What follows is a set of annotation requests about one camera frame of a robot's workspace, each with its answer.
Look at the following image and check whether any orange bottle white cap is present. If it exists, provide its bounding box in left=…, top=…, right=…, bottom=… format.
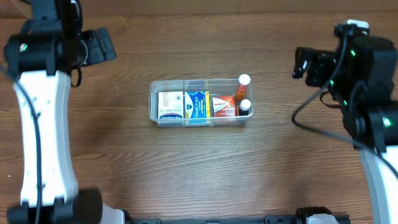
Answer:
left=235, top=74, right=251, bottom=102

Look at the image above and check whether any clear plastic container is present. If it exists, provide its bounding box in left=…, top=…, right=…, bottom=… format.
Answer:
left=149, top=78, right=254, bottom=127

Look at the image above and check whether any red medicine box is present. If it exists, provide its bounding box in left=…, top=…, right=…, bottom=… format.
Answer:
left=213, top=95, right=236, bottom=117

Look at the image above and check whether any dark bottle white cap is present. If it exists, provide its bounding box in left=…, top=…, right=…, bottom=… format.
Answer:
left=238, top=99, right=251, bottom=116

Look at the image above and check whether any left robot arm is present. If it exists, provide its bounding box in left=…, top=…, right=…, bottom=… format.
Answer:
left=4, top=0, right=128, bottom=224

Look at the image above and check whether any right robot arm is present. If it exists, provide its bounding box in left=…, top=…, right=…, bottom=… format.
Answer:
left=292, top=19, right=397, bottom=223

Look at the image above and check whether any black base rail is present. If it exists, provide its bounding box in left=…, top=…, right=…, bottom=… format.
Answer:
left=124, top=214, right=351, bottom=224

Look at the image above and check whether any white Hansaplast plaster box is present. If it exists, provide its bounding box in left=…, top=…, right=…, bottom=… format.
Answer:
left=158, top=91, right=183, bottom=123

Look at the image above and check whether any blue yellow VapoDrops box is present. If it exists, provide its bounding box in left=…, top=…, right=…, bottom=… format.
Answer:
left=184, top=91, right=211, bottom=124

